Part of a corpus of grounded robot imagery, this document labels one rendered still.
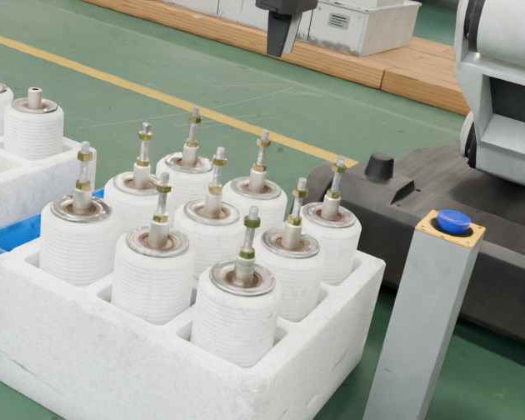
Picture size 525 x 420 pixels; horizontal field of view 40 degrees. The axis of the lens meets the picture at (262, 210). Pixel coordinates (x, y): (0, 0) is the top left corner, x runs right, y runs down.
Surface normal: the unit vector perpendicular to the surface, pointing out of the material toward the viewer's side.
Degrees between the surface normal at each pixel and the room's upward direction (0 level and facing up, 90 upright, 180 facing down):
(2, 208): 90
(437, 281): 90
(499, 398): 0
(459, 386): 0
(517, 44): 122
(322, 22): 90
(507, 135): 53
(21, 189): 90
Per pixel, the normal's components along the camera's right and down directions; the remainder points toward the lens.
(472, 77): -0.52, 0.72
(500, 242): 0.16, -0.90
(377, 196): -0.26, -0.44
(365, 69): -0.52, 0.28
